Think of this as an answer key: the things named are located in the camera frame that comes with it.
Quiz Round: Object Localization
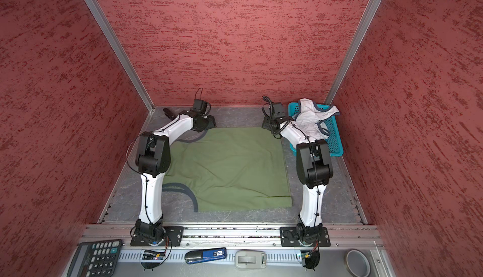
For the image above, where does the left aluminium corner post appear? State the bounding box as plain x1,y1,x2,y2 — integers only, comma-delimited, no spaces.
84,0,155,113

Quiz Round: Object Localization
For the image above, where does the blue black utility knife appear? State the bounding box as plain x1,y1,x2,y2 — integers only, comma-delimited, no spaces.
184,248,227,264

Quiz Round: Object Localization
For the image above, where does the aluminium corner post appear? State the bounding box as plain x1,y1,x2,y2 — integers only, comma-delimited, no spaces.
324,0,382,105
84,0,155,113

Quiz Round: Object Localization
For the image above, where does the black calculator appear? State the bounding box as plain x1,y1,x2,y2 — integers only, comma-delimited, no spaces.
67,239,123,277

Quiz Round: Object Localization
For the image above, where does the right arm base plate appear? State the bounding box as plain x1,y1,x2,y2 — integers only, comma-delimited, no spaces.
279,227,331,248

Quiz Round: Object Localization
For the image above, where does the right aluminium corner post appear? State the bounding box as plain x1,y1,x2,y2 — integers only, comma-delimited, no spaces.
324,0,382,105

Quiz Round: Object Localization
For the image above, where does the teal plastic basket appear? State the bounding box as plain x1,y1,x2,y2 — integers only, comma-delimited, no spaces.
288,102,343,157

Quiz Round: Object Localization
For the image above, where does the left small circuit board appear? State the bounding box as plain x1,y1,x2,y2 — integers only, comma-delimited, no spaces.
142,250,166,262

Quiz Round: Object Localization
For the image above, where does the small circuit board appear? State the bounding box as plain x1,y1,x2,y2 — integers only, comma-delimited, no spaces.
142,250,166,262
300,251,313,259

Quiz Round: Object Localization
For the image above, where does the white grey-trimmed tank top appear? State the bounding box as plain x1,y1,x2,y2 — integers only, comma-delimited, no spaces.
294,98,340,142

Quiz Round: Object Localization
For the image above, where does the olive green tank top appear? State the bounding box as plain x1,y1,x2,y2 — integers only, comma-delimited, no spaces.
164,128,293,212

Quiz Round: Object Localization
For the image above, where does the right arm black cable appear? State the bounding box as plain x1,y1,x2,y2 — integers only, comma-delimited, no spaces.
261,95,291,140

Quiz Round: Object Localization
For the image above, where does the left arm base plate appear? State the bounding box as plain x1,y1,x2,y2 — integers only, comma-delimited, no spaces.
130,227,184,248

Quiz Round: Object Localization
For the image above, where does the aluminium front rail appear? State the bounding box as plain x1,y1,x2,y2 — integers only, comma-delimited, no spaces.
79,222,386,250

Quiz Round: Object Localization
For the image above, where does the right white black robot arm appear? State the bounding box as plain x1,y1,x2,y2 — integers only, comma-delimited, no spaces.
262,96,333,246

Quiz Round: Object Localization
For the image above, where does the small black stapler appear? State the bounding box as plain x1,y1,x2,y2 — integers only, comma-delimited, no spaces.
162,108,177,121

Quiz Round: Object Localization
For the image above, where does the grey tape roll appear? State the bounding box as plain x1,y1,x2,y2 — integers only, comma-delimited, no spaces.
344,249,371,277

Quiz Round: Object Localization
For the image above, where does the right small circuit board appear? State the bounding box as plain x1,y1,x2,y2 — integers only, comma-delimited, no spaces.
300,251,313,259

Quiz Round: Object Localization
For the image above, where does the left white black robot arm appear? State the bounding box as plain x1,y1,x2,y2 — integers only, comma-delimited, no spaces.
134,98,216,246

